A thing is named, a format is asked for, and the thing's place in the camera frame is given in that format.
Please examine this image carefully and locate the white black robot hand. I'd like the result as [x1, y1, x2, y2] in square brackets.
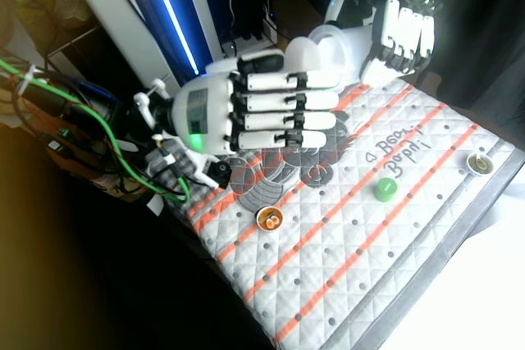
[170, 49, 341, 157]
[358, 0, 444, 89]

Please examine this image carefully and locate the translucent plastic cup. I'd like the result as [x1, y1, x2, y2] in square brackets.
[285, 24, 374, 95]

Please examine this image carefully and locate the white power strip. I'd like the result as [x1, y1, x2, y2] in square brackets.
[262, 13, 281, 46]

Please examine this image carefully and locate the small bowl with orange food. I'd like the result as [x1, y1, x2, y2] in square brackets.
[255, 205, 285, 233]

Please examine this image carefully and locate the white column with blue light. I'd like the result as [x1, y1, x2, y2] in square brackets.
[57, 0, 225, 89]

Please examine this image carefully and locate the green toy cylinder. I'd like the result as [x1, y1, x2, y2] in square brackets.
[372, 176, 399, 203]

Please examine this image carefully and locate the grey quilt with orange stripes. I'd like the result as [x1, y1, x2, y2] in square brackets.
[180, 79, 525, 350]

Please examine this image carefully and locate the green cable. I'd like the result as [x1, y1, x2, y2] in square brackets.
[0, 58, 192, 204]

